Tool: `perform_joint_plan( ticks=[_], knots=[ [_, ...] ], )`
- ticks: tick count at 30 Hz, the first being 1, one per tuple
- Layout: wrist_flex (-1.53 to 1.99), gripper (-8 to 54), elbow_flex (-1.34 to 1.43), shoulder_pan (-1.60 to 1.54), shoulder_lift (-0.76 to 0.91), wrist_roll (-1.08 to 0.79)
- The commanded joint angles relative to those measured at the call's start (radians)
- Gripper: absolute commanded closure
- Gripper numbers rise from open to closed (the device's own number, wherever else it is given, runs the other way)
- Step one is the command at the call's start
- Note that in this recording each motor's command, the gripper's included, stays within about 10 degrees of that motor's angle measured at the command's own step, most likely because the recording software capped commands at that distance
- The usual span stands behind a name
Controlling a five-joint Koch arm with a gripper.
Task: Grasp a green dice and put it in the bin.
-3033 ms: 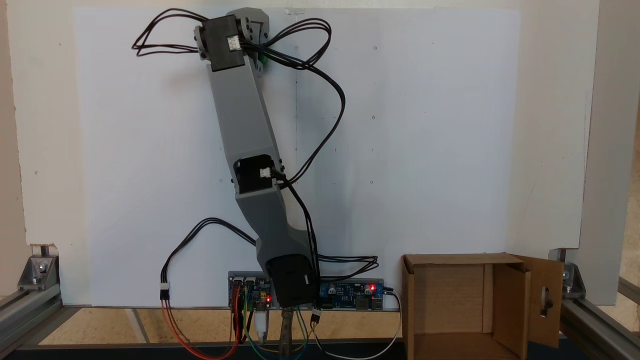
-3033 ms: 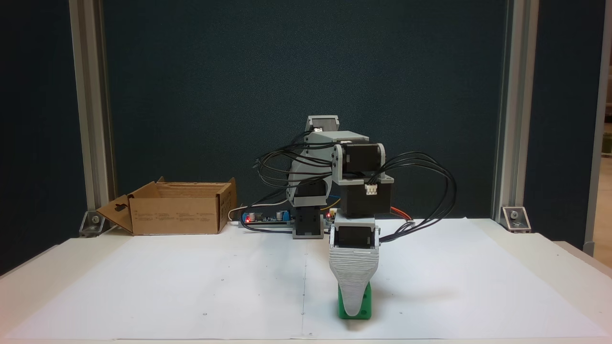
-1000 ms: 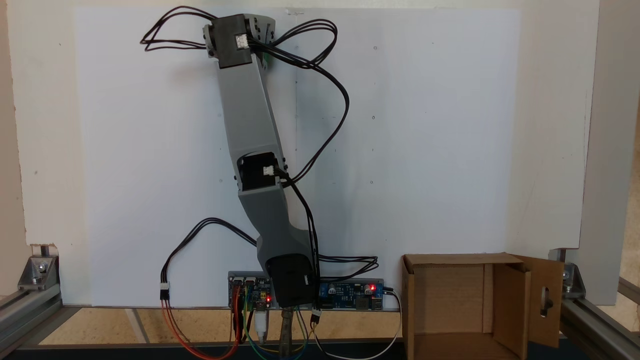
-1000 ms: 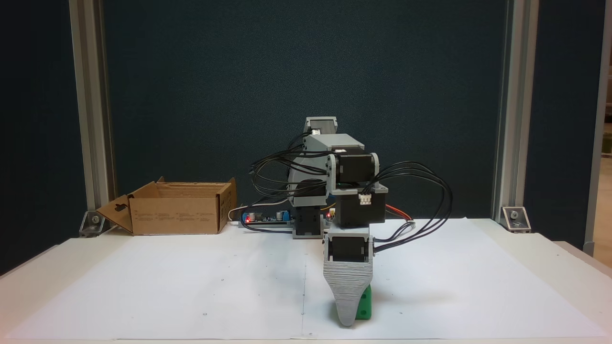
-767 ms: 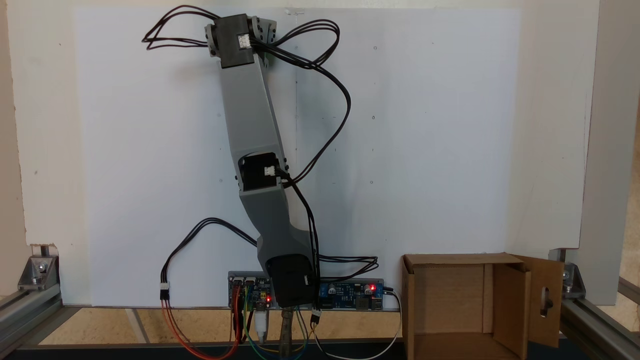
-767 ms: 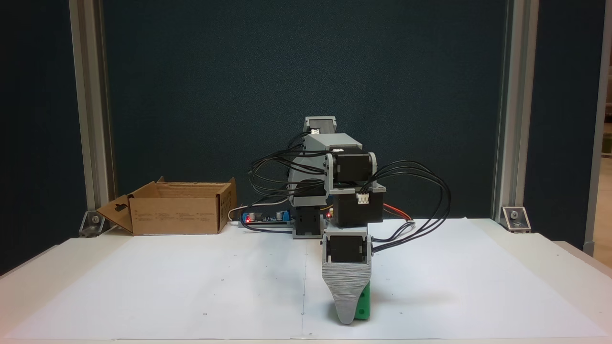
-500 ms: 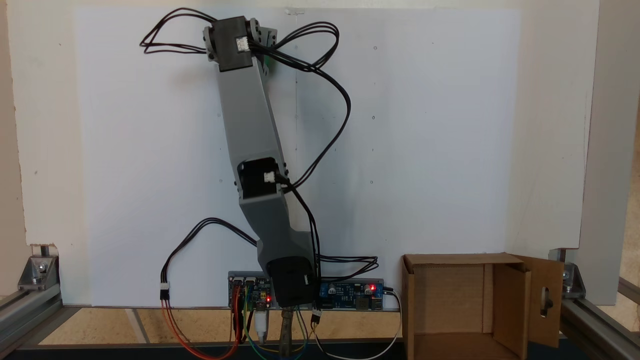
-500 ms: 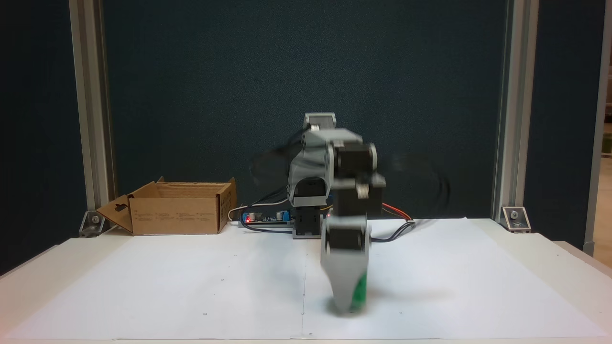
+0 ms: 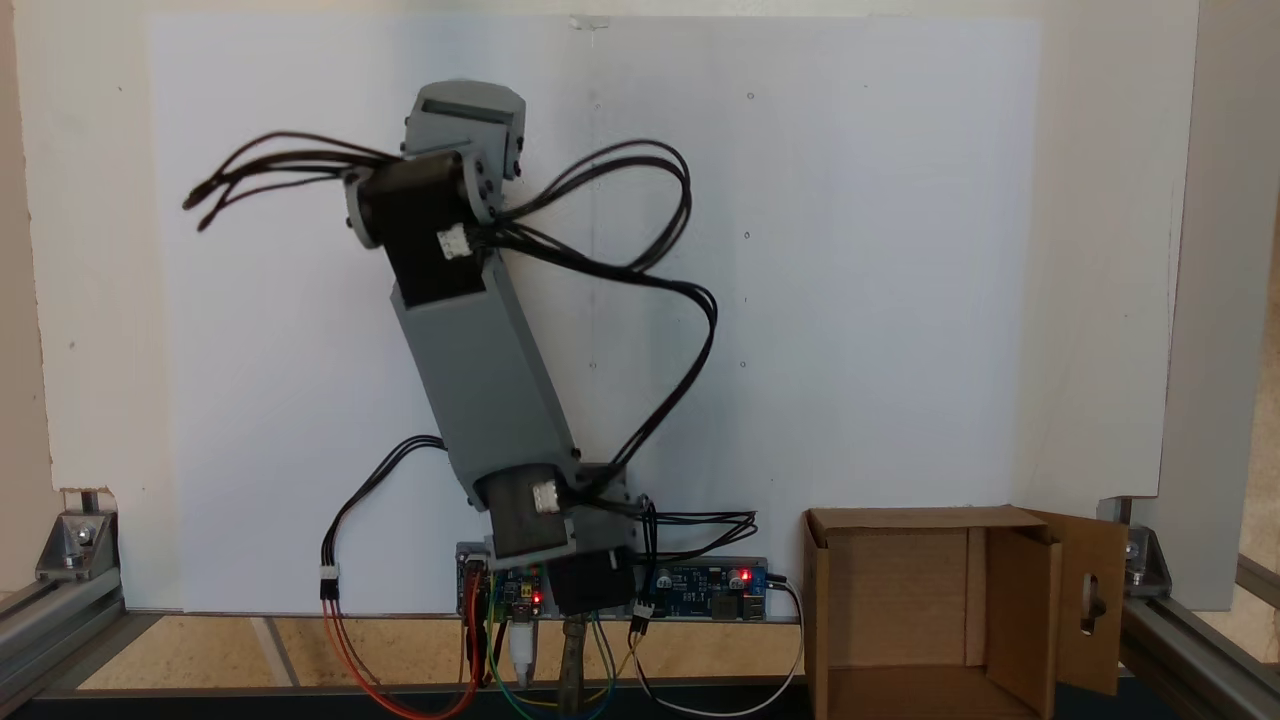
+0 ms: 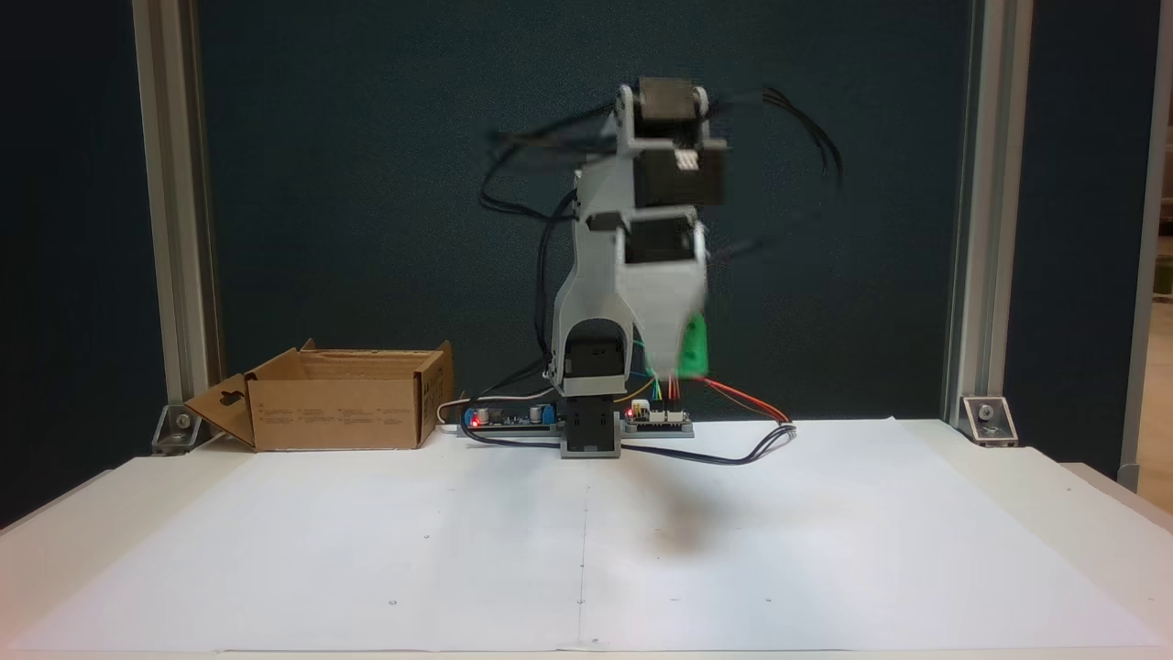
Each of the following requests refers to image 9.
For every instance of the grey printed robot arm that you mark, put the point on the grey printed robot arm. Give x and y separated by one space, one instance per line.
480 370

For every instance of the clear tape piece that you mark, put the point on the clear tape piece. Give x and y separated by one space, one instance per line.
590 21

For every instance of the white paper sheet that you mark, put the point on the white paper sheet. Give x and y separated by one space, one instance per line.
850 300

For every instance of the blue motor controller board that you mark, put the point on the blue motor controller board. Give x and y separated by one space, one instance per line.
505 585

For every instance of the blue power converter board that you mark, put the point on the blue power converter board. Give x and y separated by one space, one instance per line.
700 590

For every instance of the brown cardboard box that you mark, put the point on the brown cardboard box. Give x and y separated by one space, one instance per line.
900 590

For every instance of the metal corner bracket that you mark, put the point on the metal corner bracket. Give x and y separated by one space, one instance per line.
75 542
1146 560

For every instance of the aluminium frame rail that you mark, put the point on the aluminium frame rail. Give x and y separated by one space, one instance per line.
1190 640
50 630

